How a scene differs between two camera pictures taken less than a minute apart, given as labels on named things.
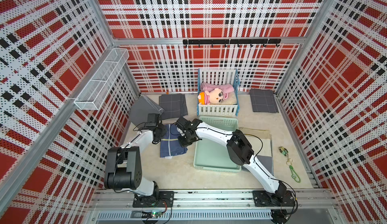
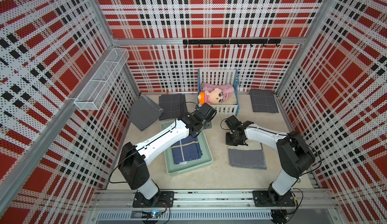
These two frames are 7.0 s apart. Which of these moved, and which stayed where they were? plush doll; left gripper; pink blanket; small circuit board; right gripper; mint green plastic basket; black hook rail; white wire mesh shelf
Moved: mint green plastic basket; left gripper; right gripper
Stayed: black hook rail; white wire mesh shelf; small circuit board; pink blanket; plush doll
